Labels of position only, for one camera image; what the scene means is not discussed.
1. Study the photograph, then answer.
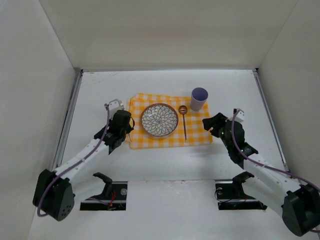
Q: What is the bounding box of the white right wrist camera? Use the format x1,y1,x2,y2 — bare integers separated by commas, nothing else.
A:
232,108,245,123

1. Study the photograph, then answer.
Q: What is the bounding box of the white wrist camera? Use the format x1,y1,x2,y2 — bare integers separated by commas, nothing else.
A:
104,99,125,119
232,108,245,123

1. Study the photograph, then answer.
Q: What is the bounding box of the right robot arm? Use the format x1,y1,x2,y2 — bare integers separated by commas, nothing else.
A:
202,108,320,237

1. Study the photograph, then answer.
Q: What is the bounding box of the patterned ceramic plate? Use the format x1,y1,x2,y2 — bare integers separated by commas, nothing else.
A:
140,103,179,138

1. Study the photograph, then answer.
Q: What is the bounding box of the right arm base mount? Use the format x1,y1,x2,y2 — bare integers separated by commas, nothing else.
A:
214,171,268,211

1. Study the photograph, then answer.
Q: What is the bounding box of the copper spoon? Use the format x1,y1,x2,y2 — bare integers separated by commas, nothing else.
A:
178,105,188,142

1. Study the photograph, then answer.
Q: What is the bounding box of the yellow white checkered cloth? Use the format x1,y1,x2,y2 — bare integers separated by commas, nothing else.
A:
126,93,213,150

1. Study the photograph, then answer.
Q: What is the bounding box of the lavender paper cup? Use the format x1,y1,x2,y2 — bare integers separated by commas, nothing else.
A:
190,87,209,112

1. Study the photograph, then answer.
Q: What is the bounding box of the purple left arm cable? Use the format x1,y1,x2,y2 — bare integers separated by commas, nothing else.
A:
36,103,112,217

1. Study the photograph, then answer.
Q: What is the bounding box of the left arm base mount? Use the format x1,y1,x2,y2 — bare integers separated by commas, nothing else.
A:
79,172,128,211

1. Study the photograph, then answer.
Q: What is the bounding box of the left aluminium table rail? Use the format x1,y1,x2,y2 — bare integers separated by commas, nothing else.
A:
49,67,84,170

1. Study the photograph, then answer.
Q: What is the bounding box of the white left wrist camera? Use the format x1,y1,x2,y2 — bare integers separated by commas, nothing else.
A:
104,99,125,119

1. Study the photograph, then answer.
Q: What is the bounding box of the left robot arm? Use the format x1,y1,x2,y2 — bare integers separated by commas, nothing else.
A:
32,109,135,222

